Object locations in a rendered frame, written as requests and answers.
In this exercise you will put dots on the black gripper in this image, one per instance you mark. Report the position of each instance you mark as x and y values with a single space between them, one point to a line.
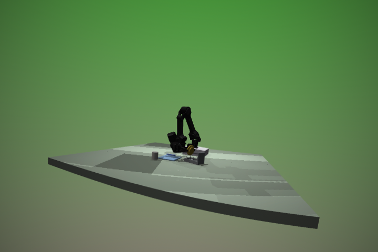
179 148

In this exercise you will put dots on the white cylinder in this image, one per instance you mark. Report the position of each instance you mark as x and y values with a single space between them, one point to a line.
155 155

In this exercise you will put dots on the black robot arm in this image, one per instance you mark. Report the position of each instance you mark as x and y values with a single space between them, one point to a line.
180 138

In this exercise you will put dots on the grey dish rack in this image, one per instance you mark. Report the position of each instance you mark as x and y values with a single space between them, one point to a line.
197 161

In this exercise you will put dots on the yellow round plate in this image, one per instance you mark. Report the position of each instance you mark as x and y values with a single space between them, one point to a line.
190 150

